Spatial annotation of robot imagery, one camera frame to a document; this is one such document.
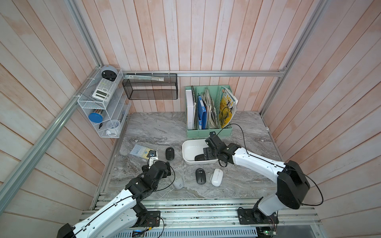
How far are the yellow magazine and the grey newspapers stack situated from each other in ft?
0.23

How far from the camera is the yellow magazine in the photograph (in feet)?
3.18

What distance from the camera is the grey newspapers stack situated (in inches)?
37.5
